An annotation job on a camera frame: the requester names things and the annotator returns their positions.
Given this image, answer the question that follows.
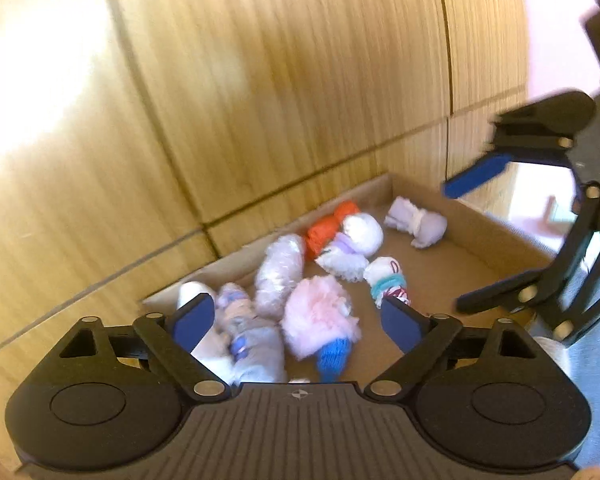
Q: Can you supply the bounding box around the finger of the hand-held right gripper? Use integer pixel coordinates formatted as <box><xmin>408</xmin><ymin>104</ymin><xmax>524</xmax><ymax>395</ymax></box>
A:
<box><xmin>455</xmin><ymin>184</ymin><xmax>600</xmax><ymax>347</ymax></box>
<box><xmin>442</xmin><ymin>90</ymin><xmax>598</xmax><ymax>200</ymax></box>

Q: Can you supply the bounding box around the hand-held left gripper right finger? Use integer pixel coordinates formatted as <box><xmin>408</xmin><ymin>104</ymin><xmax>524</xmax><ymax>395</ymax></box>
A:
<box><xmin>363</xmin><ymin>294</ymin><xmax>537</xmax><ymax>403</ymax></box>

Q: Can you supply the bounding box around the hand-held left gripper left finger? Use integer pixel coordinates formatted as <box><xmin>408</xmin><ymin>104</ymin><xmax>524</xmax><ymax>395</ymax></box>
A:
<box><xmin>59</xmin><ymin>291</ymin><xmax>232</xmax><ymax>403</ymax></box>

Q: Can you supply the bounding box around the white fluffy sock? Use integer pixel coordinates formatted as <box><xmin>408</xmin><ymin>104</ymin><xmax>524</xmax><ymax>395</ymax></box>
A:
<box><xmin>176</xmin><ymin>280</ymin><xmax>236</xmax><ymax>377</ymax></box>

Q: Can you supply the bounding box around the cardboard box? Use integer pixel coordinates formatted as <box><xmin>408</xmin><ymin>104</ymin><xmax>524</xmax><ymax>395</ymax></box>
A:
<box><xmin>140</xmin><ymin>171</ymin><xmax>556</xmax><ymax>392</ymax></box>

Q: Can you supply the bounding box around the grey sock with blue bow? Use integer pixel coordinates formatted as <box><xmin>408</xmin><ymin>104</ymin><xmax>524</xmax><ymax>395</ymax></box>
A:
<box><xmin>216</xmin><ymin>282</ymin><xmax>289</xmax><ymax>388</ymax></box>

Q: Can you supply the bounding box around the white sock with teal band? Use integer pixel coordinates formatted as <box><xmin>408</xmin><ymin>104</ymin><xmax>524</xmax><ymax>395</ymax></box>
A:
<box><xmin>362</xmin><ymin>255</ymin><xmax>412</xmax><ymax>311</ymax></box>

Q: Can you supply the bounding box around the blue knit sock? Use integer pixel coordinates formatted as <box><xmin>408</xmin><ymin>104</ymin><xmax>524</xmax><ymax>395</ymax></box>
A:
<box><xmin>315</xmin><ymin>335</ymin><xmax>355</xmax><ymax>384</ymax></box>

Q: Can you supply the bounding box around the pink fluffy sock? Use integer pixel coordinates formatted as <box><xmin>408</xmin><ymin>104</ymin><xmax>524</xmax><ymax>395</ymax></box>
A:
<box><xmin>279</xmin><ymin>274</ymin><xmax>362</xmax><ymax>361</ymax></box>

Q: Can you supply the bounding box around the pale pink textured sock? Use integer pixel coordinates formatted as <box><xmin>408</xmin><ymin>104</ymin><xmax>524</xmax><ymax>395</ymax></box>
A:
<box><xmin>253</xmin><ymin>233</ymin><xmax>306</xmax><ymax>322</ymax></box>

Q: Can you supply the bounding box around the white sock with lavender frill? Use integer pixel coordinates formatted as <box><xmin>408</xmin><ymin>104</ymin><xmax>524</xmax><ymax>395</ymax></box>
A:
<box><xmin>313</xmin><ymin>212</ymin><xmax>385</xmax><ymax>277</ymax></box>

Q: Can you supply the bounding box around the orange sock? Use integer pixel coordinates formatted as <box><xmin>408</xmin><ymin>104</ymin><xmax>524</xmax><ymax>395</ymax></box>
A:
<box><xmin>305</xmin><ymin>200</ymin><xmax>361</xmax><ymax>261</ymax></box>

